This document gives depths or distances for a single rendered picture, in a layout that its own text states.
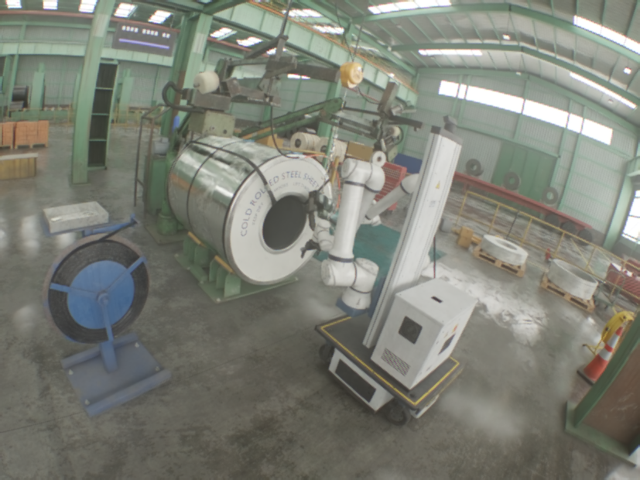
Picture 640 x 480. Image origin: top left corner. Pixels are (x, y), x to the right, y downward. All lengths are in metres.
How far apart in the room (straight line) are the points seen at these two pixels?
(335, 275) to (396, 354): 0.60
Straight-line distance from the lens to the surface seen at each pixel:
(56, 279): 1.61
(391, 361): 1.92
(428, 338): 1.72
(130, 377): 2.14
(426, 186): 1.74
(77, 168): 6.52
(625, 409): 3.35
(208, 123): 1.62
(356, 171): 1.71
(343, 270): 1.76
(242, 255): 2.47
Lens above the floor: 1.59
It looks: 20 degrees down
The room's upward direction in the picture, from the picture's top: 14 degrees clockwise
